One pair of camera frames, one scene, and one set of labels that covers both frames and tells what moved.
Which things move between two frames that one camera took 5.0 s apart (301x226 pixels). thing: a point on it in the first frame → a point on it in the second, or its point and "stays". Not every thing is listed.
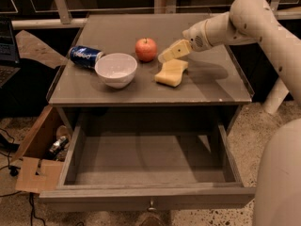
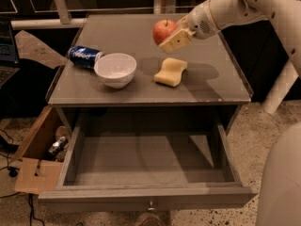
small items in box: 58,149 stays
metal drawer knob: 151,208 stays
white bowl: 117,70 stays
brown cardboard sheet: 32,48 stays
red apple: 146,49 → 163,28
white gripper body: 195,39 → 199,22
